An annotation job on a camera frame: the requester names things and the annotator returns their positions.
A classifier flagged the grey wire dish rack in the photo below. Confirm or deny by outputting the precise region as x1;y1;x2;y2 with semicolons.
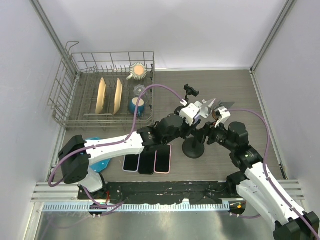
47;41;155;130

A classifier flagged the white slotted cable duct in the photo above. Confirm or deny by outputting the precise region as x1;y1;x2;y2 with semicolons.
42;201;230;212

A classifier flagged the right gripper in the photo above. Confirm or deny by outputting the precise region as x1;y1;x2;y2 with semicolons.
191;118;236;151

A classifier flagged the black round-base phone stand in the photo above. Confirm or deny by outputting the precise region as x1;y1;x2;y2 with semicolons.
182;136;205;159

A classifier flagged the black gooseneck phone stand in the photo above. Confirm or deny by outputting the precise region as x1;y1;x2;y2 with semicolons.
174;84;200;115

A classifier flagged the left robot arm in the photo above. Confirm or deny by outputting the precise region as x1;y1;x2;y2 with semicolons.
58;114;199;200

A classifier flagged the wooden base phone stand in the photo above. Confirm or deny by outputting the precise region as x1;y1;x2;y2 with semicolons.
212;101;235;124

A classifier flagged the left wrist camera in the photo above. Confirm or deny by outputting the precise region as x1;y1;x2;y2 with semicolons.
179;100;200;126

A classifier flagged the blue ceramic mug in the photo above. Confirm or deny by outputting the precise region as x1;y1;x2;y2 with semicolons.
128;97;145;117

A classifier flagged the black phone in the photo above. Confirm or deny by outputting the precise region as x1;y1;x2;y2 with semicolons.
138;151;156;175

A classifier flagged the right yellow plate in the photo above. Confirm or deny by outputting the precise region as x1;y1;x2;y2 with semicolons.
113;78;123;115

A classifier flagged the pink phone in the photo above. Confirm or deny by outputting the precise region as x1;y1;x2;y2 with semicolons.
154;144;172;174

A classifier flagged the white folding phone stand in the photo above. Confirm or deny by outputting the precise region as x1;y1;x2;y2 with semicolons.
194;98;216;119

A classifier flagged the yellow plate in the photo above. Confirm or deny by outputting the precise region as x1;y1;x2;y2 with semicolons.
95;77;107;114
113;78;123;115

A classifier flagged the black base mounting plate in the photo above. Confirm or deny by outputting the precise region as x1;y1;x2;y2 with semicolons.
91;181;240;205

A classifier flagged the blue polka dot plate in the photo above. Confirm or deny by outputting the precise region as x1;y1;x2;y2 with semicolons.
85;137;111;173

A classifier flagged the clear glass cup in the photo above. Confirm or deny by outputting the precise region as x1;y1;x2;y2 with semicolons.
133;84;152;103

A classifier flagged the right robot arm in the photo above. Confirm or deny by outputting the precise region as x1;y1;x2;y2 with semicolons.
193;122;320;240

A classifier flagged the lavender case phone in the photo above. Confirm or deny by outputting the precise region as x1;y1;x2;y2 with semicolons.
122;154;140;173

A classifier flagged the left yellow plate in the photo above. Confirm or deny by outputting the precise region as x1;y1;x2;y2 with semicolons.
95;77;107;114

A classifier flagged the cream ribbed mug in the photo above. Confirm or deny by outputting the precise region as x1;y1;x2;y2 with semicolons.
126;62;147;81

